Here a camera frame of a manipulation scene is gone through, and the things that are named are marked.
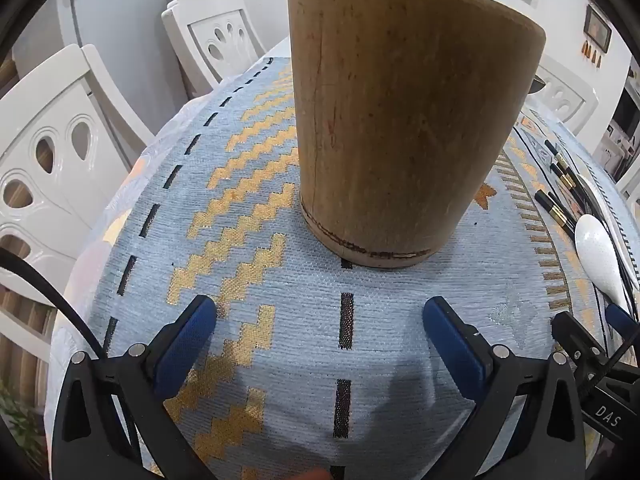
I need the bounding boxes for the metal fork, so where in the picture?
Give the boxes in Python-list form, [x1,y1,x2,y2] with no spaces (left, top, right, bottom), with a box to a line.
[575,175,623,241]

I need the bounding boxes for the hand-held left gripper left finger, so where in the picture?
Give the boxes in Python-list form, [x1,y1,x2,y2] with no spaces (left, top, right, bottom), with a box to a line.
[51,294,218,480]

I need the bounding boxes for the black cable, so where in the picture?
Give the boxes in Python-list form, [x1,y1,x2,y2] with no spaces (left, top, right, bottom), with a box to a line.
[0,247,108,361]

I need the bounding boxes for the bamboo utensil holder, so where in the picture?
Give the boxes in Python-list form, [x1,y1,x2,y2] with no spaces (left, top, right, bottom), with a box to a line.
[287,0,547,268]

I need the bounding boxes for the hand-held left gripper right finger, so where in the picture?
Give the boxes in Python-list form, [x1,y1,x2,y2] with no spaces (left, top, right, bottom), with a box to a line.
[422,296,586,480]

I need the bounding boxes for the white dining chair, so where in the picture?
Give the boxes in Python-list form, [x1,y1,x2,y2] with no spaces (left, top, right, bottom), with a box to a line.
[615,167,640,211]
[520,55,599,137]
[0,44,156,401]
[161,0,268,102]

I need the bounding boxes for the dark screen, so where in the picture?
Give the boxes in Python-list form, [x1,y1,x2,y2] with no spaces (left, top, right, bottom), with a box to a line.
[611,87,640,141]

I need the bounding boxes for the white refrigerator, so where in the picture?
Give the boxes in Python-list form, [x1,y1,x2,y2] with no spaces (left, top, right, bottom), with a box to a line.
[12,0,191,126]

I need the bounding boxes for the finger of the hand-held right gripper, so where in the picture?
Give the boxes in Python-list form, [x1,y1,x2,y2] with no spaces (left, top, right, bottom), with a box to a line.
[552,311,606,376]
[606,303,640,341]

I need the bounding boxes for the green houseplant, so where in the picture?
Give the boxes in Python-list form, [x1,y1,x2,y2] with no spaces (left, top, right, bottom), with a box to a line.
[0,385,48,466]

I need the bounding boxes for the hanging orange tassels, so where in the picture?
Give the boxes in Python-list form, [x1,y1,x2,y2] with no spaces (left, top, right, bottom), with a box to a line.
[580,40,603,68]

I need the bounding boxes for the blue patterned table mat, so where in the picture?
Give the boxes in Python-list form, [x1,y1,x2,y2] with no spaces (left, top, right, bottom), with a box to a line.
[50,55,640,480]

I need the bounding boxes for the small framed picture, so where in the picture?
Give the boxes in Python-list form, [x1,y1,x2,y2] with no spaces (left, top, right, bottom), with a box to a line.
[584,4,614,54]

